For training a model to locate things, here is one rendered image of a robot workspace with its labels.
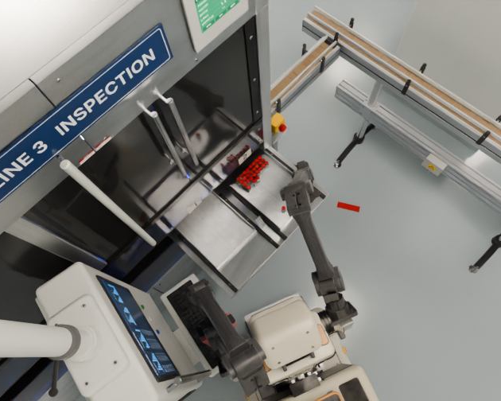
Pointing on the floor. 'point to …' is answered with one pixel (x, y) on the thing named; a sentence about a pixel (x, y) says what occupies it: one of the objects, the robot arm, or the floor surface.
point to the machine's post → (263, 68)
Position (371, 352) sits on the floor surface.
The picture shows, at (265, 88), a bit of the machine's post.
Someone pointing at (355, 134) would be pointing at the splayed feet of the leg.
